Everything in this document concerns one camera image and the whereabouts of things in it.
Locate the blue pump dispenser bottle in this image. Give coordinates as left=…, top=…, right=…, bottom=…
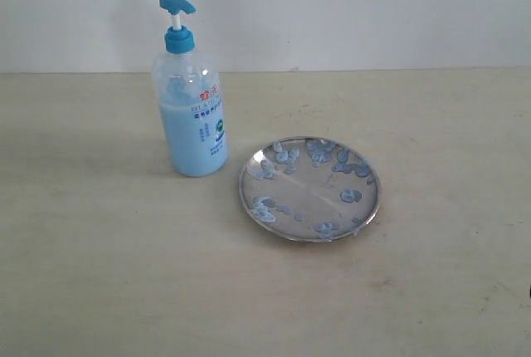
left=151, top=0, right=228, bottom=177

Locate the round steel plate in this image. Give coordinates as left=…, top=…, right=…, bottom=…
left=238, top=136, right=382, bottom=243

